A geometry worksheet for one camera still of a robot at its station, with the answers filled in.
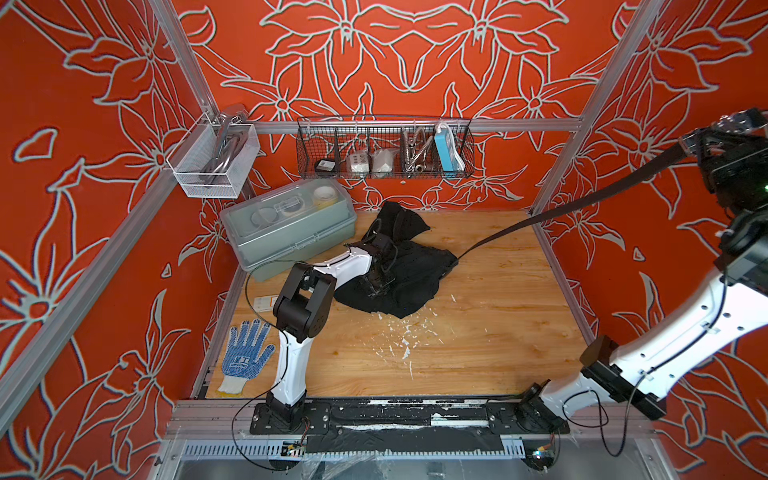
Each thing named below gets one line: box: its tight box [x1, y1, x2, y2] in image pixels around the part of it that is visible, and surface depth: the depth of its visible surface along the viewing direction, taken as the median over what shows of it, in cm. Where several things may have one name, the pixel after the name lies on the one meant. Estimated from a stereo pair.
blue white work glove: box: [218, 319, 275, 394], surface depth 83 cm
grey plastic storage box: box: [220, 178, 357, 281], surface depth 97 cm
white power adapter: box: [348, 153, 370, 173], surface depth 94 cm
